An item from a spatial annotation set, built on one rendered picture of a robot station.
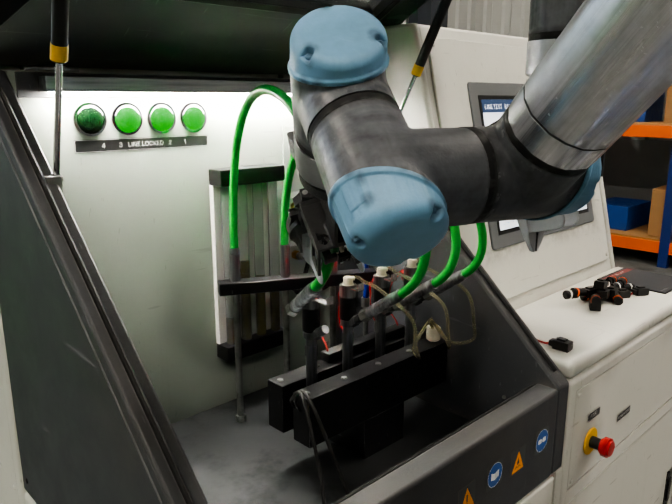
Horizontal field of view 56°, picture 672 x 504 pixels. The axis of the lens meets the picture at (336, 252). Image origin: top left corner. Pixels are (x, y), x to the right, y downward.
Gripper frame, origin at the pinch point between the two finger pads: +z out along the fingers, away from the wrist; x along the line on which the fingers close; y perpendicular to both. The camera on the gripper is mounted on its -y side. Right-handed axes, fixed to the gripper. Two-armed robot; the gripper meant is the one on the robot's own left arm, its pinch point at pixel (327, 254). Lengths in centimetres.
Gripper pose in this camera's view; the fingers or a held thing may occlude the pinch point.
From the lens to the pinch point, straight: 77.2
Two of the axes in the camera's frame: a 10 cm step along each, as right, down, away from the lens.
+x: 9.5, -2.7, 1.8
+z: -0.1, 5.2, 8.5
